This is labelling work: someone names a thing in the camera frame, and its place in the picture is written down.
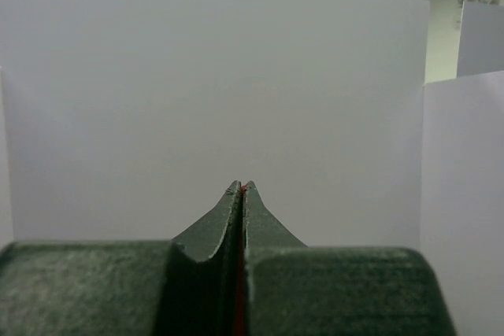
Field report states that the red t shirt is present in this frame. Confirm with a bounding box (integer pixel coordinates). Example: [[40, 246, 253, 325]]
[[235, 183, 248, 336]]

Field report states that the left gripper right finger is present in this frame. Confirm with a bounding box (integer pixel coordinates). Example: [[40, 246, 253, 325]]
[[243, 183, 456, 335]]

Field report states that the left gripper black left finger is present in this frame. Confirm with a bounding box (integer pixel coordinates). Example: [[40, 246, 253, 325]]
[[1, 181, 241, 335]]

